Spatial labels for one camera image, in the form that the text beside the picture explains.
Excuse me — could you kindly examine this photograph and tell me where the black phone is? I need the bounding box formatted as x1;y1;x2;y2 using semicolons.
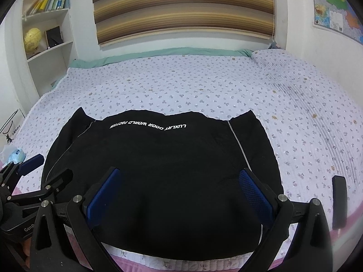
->
331;175;348;231

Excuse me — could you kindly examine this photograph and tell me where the pink bed sheet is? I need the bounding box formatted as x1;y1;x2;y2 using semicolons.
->
62;201;363;272

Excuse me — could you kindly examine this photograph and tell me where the white printed paper bag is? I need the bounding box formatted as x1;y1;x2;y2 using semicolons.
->
0;108;28;149

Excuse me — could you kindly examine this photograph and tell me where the yellow globe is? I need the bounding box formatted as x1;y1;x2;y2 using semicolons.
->
23;28;43;53

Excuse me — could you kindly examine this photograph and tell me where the floral pillow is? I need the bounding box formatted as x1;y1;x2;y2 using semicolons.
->
251;48;322;73

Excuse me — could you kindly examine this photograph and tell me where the wall map poster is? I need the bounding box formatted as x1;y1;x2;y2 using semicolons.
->
310;0;363;46

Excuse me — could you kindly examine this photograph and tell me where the light blue crumpled wrapper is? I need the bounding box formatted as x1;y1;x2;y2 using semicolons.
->
7;148;27;163

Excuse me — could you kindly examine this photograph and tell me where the brown striped window blind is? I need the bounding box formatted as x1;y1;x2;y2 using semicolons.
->
91;0;276;46

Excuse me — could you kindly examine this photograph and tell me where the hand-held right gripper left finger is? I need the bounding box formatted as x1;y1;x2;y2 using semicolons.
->
30;167;121;272

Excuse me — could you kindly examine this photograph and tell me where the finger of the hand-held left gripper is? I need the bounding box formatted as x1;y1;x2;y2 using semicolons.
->
10;168;74;204
0;153;45;197

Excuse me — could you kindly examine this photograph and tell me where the black hoodie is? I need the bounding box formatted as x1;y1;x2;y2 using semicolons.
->
41;107;285;257

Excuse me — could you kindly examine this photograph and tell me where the green bed sheet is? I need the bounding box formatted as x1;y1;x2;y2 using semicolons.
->
69;47;255;69

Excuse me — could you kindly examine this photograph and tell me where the black box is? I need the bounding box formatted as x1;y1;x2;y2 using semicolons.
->
45;25;62;48

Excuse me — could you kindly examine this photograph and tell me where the white floral bedspread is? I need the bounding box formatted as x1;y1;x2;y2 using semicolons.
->
0;48;363;272

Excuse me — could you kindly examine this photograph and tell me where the white bookshelf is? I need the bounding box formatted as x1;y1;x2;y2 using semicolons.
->
21;0;75;64

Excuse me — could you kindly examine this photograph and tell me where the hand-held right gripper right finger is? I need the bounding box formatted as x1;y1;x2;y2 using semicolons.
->
239;168;333;272

